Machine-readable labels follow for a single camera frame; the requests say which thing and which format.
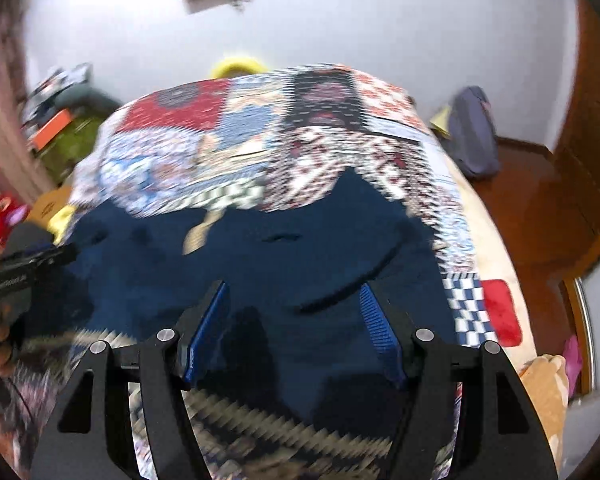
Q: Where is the green bag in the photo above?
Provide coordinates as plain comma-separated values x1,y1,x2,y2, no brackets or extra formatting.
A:
37,116,108,186

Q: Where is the dark green neck pillow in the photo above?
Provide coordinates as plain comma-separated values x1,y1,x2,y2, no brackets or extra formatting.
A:
55,84,122,112

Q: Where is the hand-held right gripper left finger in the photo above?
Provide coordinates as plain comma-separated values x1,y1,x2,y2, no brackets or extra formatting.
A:
30,280,231,480

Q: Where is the yellow round object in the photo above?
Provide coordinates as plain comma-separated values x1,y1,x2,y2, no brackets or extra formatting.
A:
211,56,267,80

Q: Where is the red toy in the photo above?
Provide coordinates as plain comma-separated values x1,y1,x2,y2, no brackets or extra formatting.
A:
0,194,30,255

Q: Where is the pink curtain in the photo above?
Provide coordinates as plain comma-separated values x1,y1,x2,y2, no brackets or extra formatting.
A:
0,7,56,206

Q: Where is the small yellow cloth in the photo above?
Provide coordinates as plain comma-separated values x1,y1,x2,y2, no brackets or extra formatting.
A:
428,104,455,138

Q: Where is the pink cloth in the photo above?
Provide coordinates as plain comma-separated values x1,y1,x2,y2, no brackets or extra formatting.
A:
562,334,582,397

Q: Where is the red mat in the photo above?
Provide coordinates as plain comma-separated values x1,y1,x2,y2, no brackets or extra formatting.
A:
481,279,524,350

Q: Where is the orange box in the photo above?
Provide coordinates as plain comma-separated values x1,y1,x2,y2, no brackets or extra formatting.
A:
30,109,76,152

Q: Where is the grey-blue backpack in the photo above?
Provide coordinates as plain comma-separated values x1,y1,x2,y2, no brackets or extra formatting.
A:
447,86,502,180

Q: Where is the navy patterned large garment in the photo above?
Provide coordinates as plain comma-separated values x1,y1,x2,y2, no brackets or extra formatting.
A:
25,167,462,480

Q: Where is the wooden door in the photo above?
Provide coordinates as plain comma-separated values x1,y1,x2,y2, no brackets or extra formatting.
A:
550,0,600,281

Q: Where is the patchwork printed bedspread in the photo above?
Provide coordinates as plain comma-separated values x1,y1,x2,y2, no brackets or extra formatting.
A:
10,62,498,480

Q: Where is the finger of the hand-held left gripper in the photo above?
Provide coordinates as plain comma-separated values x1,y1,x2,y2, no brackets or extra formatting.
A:
0,242,79,271

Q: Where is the pile of assorted packets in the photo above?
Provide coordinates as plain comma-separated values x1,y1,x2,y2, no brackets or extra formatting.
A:
21,62,95,128

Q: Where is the person's left hand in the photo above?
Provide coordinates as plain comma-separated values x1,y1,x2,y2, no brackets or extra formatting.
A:
0,325,21,378

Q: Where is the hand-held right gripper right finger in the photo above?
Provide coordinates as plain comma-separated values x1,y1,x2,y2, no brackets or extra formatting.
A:
359,282,561,480

